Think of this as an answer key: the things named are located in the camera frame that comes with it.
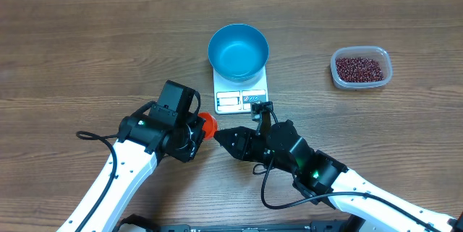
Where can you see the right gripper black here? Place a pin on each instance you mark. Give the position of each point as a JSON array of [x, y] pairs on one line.
[[237, 147]]

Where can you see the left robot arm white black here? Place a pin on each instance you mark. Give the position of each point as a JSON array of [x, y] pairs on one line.
[[160, 128]]

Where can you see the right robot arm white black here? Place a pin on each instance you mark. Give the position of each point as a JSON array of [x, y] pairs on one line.
[[321, 178]]

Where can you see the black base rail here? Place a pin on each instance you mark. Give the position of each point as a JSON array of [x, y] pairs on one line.
[[135, 223]]

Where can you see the red beans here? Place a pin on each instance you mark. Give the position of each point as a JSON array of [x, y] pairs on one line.
[[359, 69]]

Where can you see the white digital kitchen scale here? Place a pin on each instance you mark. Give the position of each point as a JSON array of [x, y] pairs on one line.
[[237, 97]]

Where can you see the orange scoop with blue handle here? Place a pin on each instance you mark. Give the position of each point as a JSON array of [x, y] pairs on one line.
[[210, 126]]

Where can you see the clear plastic container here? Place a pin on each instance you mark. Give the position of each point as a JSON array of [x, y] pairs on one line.
[[372, 52]]

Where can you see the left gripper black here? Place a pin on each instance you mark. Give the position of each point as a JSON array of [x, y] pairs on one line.
[[188, 153]]

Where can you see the blue bowl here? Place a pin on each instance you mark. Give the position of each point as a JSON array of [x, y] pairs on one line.
[[238, 52]]

